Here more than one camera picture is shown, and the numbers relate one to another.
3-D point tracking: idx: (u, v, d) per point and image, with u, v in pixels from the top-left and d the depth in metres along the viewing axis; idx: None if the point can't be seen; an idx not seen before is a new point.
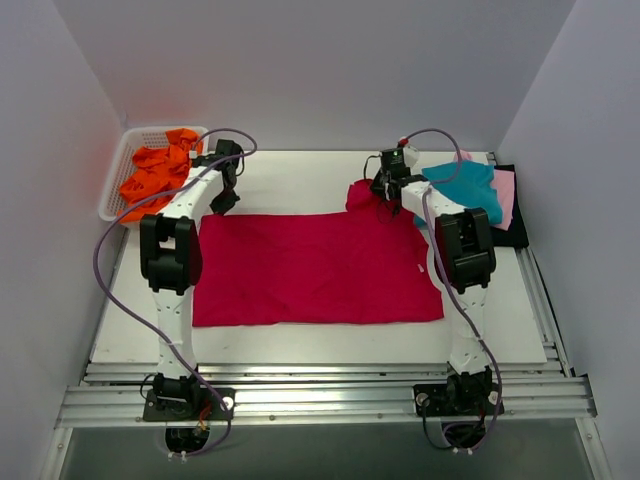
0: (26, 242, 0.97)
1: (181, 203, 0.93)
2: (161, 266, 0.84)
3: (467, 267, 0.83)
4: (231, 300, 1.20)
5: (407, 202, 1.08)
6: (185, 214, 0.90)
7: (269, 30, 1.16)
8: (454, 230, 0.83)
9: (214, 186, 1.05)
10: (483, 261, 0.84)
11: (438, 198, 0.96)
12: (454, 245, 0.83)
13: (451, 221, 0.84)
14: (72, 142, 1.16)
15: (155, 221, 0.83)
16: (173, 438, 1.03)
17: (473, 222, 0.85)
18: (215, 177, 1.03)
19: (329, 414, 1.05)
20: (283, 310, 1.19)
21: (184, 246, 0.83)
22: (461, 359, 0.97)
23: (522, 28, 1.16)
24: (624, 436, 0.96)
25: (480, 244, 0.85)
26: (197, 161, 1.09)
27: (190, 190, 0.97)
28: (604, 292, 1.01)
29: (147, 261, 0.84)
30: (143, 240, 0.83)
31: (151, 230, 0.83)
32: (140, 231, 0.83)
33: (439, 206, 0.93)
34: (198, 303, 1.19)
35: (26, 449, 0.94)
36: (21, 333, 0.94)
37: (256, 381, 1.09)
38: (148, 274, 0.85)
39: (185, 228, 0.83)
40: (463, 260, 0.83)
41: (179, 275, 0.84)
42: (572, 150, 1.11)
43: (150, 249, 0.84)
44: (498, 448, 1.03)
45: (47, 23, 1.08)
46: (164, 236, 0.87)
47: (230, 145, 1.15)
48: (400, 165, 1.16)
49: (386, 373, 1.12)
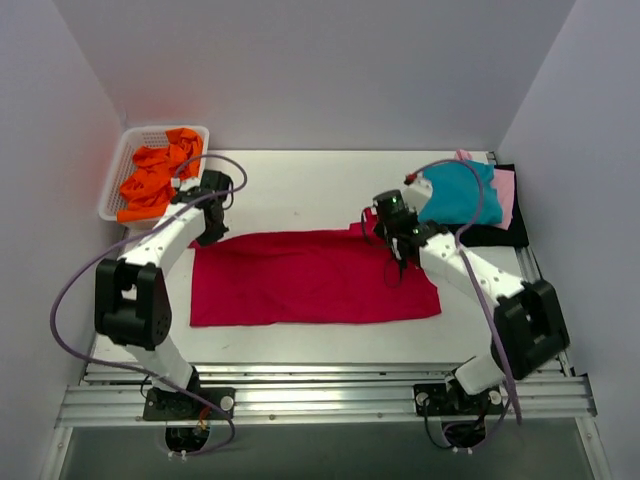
0: (26, 241, 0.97)
1: (149, 246, 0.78)
2: (119, 322, 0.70)
3: (538, 360, 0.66)
4: (231, 300, 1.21)
5: (428, 263, 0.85)
6: (151, 260, 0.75)
7: (270, 30, 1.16)
8: (521, 319, 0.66)
9: (193, 227, 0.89)
10: (555, 346, 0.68)
11: (480, 265, 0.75)
12: (523, 337, 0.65)
13: (514, 307, 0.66)
14: (71, 141, 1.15)
15: (113, 267, 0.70)
16: (173, 438, 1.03)
17: (538, 300, 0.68)
18: (194, 216, 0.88)
19: (329, 414, 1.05)
20: (282, 310, 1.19)
21: (145, 298, 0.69)
22: (473, 385, 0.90)
23: (522, 28, 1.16)
24: (626, 437, 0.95)
25: (549, 326, 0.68)
26: (177, 197, 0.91)
27: (163, 230, 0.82)
28: (606, 292, 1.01)
29: (102, 315, 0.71)
30: (100, 290, 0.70)
31: (108, 277, 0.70)
32: (95, 280, 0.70)
33: (484, 276, 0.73)
34: (197, 304, 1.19)
35: (25, 450, 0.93)
36: (21, 333, 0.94)
37: (256, 380, 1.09)
38: (106, 330, 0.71)
39: (150, 276, 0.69)
40: (535, 353, 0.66)
41: (141, 334, 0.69)
42: (572, 150, 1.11)
43: (107, 301, 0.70)
44: (498, 448, 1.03)
45: (48, 23, 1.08)
46: (123, 288, 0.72)
47: (218, 178, 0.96)
48: (402, 212, 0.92)
49: (386, 373, 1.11)
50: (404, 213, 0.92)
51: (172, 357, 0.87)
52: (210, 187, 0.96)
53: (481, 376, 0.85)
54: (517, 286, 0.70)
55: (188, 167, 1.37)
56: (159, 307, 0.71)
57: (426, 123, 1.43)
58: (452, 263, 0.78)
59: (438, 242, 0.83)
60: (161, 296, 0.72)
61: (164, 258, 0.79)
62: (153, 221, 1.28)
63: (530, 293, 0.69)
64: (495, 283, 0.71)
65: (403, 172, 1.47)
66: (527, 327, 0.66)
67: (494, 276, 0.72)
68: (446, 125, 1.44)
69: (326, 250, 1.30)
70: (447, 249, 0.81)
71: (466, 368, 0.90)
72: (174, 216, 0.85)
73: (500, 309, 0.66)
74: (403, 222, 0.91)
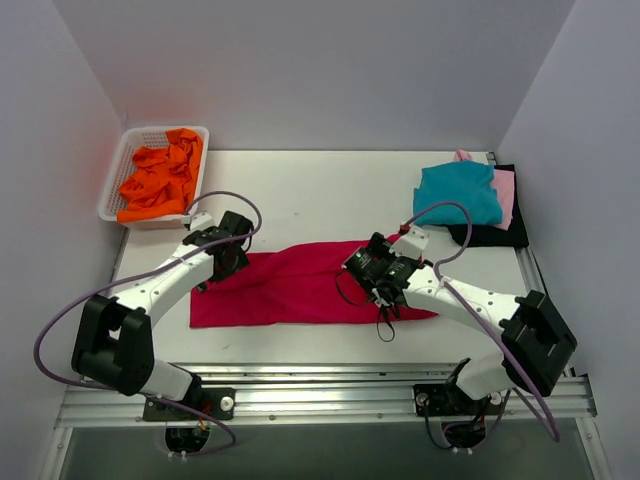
0: (26, 242, 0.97)
1: (145, 288, 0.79)
2: (95, 363, 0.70)
3: (557, 370, 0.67)
4: (230, 300, 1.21)
5: (415, 303, 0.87)
6: (141, 305, 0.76)
7: (270, 31, 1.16)
8: (529, 338, 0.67)
9: (200, 271, 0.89)
10: (567, 350, 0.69)
11: (472, 293, 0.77)
12: (538, 354, 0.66)
13: (517, 328, 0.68)
14: (71, 142, 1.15)
15: (101, 307, 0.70)
16: (173, 438, 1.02)
17: (537, 313, 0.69)
18: (202, 260, 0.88)
19: (328, 414, 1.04)
20: (282, 311, 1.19)
21: (125, 346, 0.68)
22: (477, 389, 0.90)
23: (522, 28, 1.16)
24: (626, 437, 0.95)
25: (555, 332, 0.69)
26: (191, 237, 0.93)
27: (166, 272, 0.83)
28: (606, 293, 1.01)
29: (80, 353, 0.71)
30: (82, 328, 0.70)
31: (94, 315, 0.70)
32: (81, 316, 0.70)
33: (480, 303, 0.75)
34: (197, 305, 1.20)
35: (25, 450, 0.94)
36: (20, 333, 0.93)
37: (256, 381, 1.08)
38: (81, 368, 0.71)
39: (134, 326, 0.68)
40: (550, 364, 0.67)
41: (113, 380, 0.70)
42: (572, 151, 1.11)
43: (87, 340, 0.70)
44: (497, 448, 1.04)
45: (48, 23, 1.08)
46: (107, 329, 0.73)
47: (237, 222, 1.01)
48: (372, 264, 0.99)
49: (386, 373, 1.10)
50: (374, 265, 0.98)
51: (164, 378, 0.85)
52: (228, 228, 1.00)
53: (488, 382, 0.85)
54: (513, 306, 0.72)
55: (188, 167, 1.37)
56: (139, 356, 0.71)
57: (426, 123, 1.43)
58: (442, 296, 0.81)
59: (417, 281, 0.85)
60: (144, 345, 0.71)
61: (159, 302, 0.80)
62: (153, 221, 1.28)
63: (527, 307, 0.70)
64: (491, 308, 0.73)
65: (403, 172, 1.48)
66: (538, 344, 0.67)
67: (489, 301, 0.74)
68: (446, 126, 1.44)
69: (326, 249, 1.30)
70: (430, 283, 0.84)
71: (470, 378, 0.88)
72: (181, 258, 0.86)
73: (507, 336, 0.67)
74: (376, 271, 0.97)
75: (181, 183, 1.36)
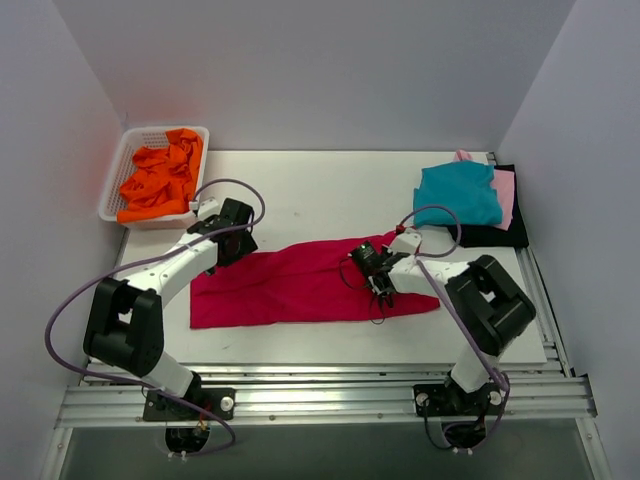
0: (26, 242, 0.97)
1: (155, 271, 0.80)
2: (108, 345, 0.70)
3: (507, 327, 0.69)
4: (229, 299, 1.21)
5: (405, 286, 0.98)
6: (154, 286, 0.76)
7: (270, 31, 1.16)
8: (472, 290, 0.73)
9: (206, 258, 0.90)
10: (518, 311, 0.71)
11: (434, 265, 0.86)
12: (480, 305, 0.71)
13: (462, 282, 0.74)
14: (71, 141, 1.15)
15: (113, 287, 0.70)
16: (173, 438, 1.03)
17: (485, 273, 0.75)
18: (207, 248, 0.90)
19: (329, 415, 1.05)
20: (281, 310, 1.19)
21: (138, 325, 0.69)
22: (469, 382, 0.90)
23: (522, 28, 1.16)
24: (626, 437, 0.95)
25: (506, 292, 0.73)
26: (195, 226, 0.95)
27: (173, 258, 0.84)
28: (606, 292, 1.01)
29: (93, 335, 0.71)
30: (94, 309, 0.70)
31: (106, 297, 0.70)
32: (94, 297, 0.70)
33: (438, 270, 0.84)
34: (196, 307, 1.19)
35: (25, 450, 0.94)
36: (20, 334, 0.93)
37: (256, 381, 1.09)
38: (93, 350, 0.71)
39: (146, 305, 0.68)
40: (497, 320, 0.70)
41: (126, 361, 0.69)
42: (572, 151, 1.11)
43: (100, 321, 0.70)
44: (497, 448, 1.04)
45: (47, 23, 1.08)
46: (119, 311, 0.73)
47: (238, 210, 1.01)
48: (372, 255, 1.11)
49: (386, 373, 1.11)
50: (375, 256, 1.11)
51: (167, 372, 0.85)
52: (229, 217, 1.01)
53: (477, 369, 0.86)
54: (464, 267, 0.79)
55: (188, 167, 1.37)
56: (150, 336, 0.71)
57: (426, 123, 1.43)
58: (412, 271, 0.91)
59: (400, 265, 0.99)
60: (155, 325, 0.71)
61: (169, 285, 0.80)
62: (153, 221, 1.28)
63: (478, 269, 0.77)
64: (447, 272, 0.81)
65: (403, 172, 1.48)
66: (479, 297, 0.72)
67: (445, 267, 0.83)
68: (446, 126, 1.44)
69: (325, 250, 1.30)
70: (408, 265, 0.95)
71: (462, 367, 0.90)
72: (186, 245, 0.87)
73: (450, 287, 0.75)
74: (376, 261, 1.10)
75: (181, 183, 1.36)
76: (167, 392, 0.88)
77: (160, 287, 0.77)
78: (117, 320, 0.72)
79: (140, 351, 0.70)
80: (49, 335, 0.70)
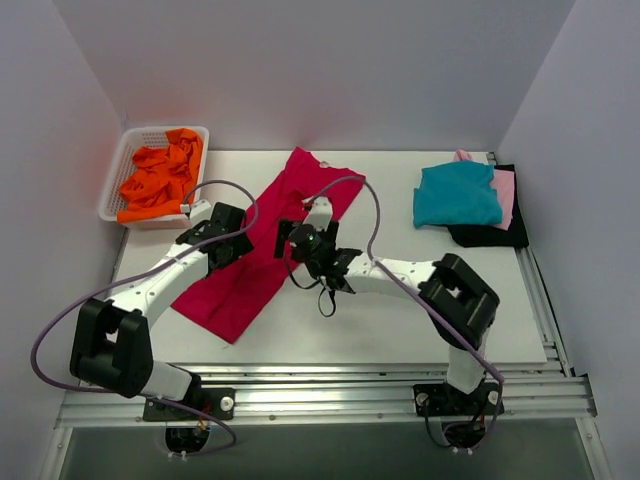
0: (26, 243, 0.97)
1: (141, 289, 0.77)
2: (95, 368, 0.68)
3: (479, 324, 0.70)
4: (233, 293, 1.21)
5: (359, 284, 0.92)
6: (139, 307, 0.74)
7: (270, 31, 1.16)
8: (445, 293, 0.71)
9: (195, 269, 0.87)
10: (488, 304, 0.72)
11: (396, 264, 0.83)
12: (454, 306, 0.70)
13: (434, 285, 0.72)
14: (70, 142, 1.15)
15: (98, 309, 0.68)
16: (173, 438, 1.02)
17: (451, 273, 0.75)
18: (197, 259, 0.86)
19: (329, 414, 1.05)
20: (282, 267, 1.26)
21: (125, 349, 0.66)
22: (468, 382, 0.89)
23: (521, 29, 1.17)
24: (626, 438, 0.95)
25: (472, 288, 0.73)
26: (184, 235, 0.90)
27: (159, 272, 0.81)
28: (605, 293, 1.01)
29: (78, 357, 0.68)
30: (79, 332, 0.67)
31: (91, 320, 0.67)
32: (78, 320, 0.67)
33: (403, 272, 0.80)
34: (220, 328, 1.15)
35: (24, 449, 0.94)
36: (19, 335, 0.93)
37: (256, 381, 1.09)
38: (79, 372, 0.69)
39: (132, 328, 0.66)
40: (472, 317, 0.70)
41: (115, 384, 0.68)
42: (571, 151, 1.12)
43: (85, 343, 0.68)
44: (497, 447, 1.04)
45: (47, 25, 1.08)
46: (106, 331, 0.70)
47: (229, 214, 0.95)
48: (320, 248, 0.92)
49: (386, 373, 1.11)
50: (322, 247, 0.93)
51: (163, 381, 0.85)
52: (220, 222, 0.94)
53: (470, 371, 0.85)
54: (429, 268, 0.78)
55: (188, 167, 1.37)
56: (138, 359, 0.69)
57: (426, 123, 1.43)
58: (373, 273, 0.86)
59: (356, 261, 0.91)
60: (143, 347, 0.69)
61: (156, 302, 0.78)
62: (153, 221, 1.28)
63: (442, 270, 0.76)
64: (413, 273, 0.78)
65: (403, 172, 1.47)
66: (451, 298, 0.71)
67: (411, 269, 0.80)
68: (445, 126, 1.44)
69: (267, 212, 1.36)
70: (367, 266, 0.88)
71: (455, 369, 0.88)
72: (174, 258, 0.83)
73: (423, 293, 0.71)
74: (324, 256, 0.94)
75: (181, 183, 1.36)
76: (166, 396, 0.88)
77: (145, 307, 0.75)
78: (104, 340, 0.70)
79: (127, 375, 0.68)
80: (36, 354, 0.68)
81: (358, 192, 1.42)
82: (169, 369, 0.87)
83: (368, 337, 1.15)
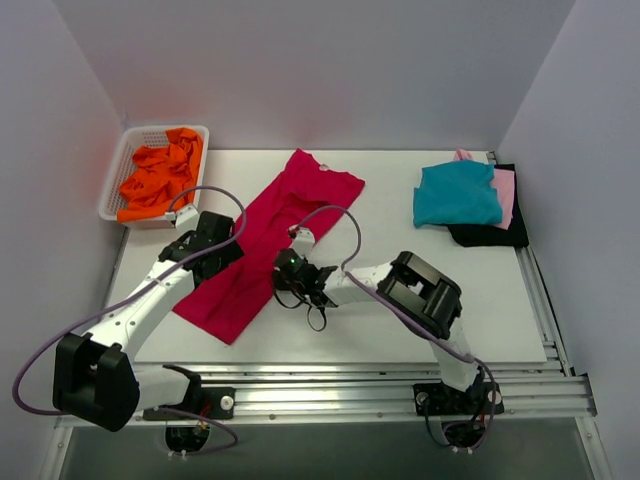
0: (25, 243, 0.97)
1: (120, 320, 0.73)
2: (79, 403, 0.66)
3: (442, 314, 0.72)
4: (230, 292, 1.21)
5: (338, 297, 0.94)
6: (118, 342, 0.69)
7: (270, 30, 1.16)
8: (402, 288, 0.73)
9: (180, 290, 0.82)
10: (448, 293, 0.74)
11: (360, 271, 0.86)
12: (413, 299, 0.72)
13: (391, 281, 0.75)
14: (70, 142, 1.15)
15: (75, 346, 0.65)
16: (173, 438, 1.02)
17: (406, 269, 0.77)
18: (181, 278, 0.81)
19: (329, 414, 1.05)
20: None
21: (105, 386, 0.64)
22: (462, 380, 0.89)
23: (522, 28, 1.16)
24: (627, 438, 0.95)
25: (429, 280, 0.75)
26: (167, 250, 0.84)
27: (140, 299, 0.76)
28: (605, 292, 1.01)
29: (61, 392, 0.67)
30: (58, 369, 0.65)
31: (69, 358, 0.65)
32: (55, 358, 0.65)
33: (366, 277, 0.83)
34: (220, 331, 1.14)
35: (24, 448, 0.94)
36: (18, 335, 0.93)
37: (256, 380, 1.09)
38: (64, 406, 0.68)
39: (111, 366, 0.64)
40: (434, 307, 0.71)
41: (100, 418, 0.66)
42: (571, 150, 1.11)
43: (66, 380, 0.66)
44: (497, 447, 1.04)
45: (47, 24, 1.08)
46: (89, 362, 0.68)
47: (215, 224, 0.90)
48: (303, 269, 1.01)
49: (386, 372, 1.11)
50: (305, 268, 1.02)
51: (158, 391, 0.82)
52: (206, 233, 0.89)
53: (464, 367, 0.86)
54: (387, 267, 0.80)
55: (188, 166, 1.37)
56: (123, 394, 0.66)
57: (426, 122, 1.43)
58: (343, 283, 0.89)
59: (332, 277, 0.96)
60: (126, 382, 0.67)
61: (139, 332, 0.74)
62: (153, 221, 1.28)
63: (399, 267, 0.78)
64: (374, 276, 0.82)
65: (403, 171, 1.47)
66: (410, 291, 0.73)
67: (373, 272, 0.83)
68: (446, 126, 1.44)
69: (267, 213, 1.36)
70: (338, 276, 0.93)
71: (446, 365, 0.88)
72: (157, 279, 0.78)
73: (382, 290, 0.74)
74: (307, 275, 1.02)
75: (182, 183, 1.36)
76: (167, 398, 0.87)
77: (126, 340, 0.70)
78: (88, 371, 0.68)
79: (112, 409, 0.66)
80: (18, 395, 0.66)
81: (360, 190, 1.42)
82: (163, 380, 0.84)
83: (366, 336, 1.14)
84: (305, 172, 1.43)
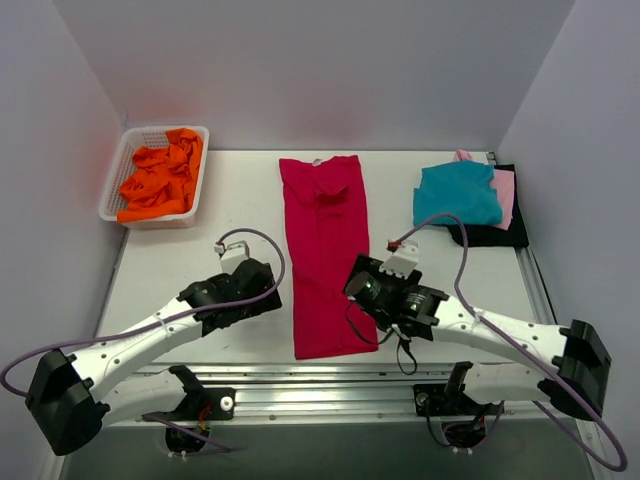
0: (25, 242, 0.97)
1: (107, 353, 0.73)
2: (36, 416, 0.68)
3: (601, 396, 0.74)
4: (296, 311, 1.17)
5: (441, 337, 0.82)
6: (92, 378, 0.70)
7: (269, 30, 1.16)
8: (584, 373, 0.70)
9: (183, 336, 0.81)
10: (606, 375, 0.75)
11: (509, 324, 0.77)
12: (593, 388, 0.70)
13: (573, 365, 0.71)
14: (69, 141, 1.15)
15: (58, 364, 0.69)
16: (173, 438, 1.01)
17: (583, 344, 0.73)
18: (186, 326, 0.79)
19: (329, 414, 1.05)
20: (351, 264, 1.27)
21: (63, 414, 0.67)
22: (484, 396, 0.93)
23: (521, 29, 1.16)
24: (627, 437, 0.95)
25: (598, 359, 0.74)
26: (190, 289, 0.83)
27: (136, 337, 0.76)
28: (606, 292, 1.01)
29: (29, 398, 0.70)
30: (36, 375, 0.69)
31: (47, 372, 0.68)
32: (39, 365, 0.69)
33: (524, 339, 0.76)
34: (337, 344, 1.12)
35: (24, 448, 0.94)
36: (18, 334, 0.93)
37: (257, 382, 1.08)
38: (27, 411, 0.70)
39: (76, 399, 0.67)
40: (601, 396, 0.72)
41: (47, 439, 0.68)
42: (571, 150, 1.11)
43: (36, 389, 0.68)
44: (496, 447, 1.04)
45: (46, 23, 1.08)
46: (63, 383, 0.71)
47: (250, 276, 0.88)
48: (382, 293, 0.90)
49: (386, 373, 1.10)
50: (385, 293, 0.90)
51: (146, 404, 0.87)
52: (238, 282, 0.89)
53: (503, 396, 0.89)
54: (560, 340, 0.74)
55: (189, 167, 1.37)
56: (81, 423, 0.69)
57: (426, 123, 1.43)
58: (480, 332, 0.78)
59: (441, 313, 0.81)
60: (84, 420, 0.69)
61: (118, 372, 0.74)
62: (153, 222, 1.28)
63: (573, 339, 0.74)
64: (537, 344, 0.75)
65: (403, 171, 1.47)
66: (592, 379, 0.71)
67: (533, 336, 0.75)
68: (445, 126, 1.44)
69: (302, 222, 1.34)
70: (461, 317, 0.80)
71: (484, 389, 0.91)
72: (162, 321, 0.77)
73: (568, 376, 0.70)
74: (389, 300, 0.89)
75: (182, 183, 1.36)
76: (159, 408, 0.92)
77: (100, 377, 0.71)
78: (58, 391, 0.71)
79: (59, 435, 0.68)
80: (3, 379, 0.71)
81: (362, 189, 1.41)
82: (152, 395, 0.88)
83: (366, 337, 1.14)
84: (306, 172, 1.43)
